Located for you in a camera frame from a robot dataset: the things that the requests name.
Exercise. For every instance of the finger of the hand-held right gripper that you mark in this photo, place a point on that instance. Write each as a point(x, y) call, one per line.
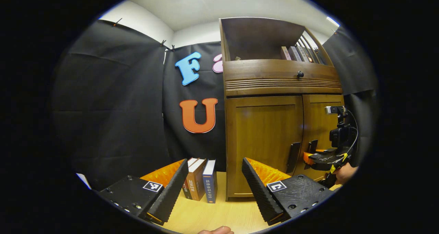
point(308, 158)
point(321, 150)

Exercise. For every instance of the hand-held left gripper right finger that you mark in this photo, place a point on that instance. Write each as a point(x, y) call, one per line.
point(260, 192)

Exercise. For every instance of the red standing book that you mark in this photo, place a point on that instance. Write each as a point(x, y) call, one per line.
point(186, 190)

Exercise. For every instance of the grey upright shelf book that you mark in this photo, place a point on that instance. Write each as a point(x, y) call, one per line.
point(302, 54)

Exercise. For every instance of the wooden cabinet door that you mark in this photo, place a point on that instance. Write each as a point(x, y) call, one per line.
point(264, 131)
point(319, 124)

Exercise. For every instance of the wooden double-door shoe cabinet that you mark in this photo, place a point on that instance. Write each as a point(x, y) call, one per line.
point(260, 38)

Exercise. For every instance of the blue standing book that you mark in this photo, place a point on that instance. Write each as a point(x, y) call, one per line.
point(210, 186)

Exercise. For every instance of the brown standing book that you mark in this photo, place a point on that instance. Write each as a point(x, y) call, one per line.
point(196, 186)

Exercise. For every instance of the pink upright shelf book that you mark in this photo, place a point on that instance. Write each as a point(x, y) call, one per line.
point(285, 53)

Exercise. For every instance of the purple-grey upright shelf book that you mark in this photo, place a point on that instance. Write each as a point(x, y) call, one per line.
point(295, 53)

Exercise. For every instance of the black round drawer knob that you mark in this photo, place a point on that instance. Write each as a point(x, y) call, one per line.
point(300, 74)

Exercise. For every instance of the wooden cabinet drawer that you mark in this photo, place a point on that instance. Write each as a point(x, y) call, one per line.
point(260, 72)

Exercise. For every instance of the white paper sheet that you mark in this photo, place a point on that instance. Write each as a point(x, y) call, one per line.
point(83, 180)

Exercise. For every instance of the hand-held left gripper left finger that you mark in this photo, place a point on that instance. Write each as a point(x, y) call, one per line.
point(171, 192)

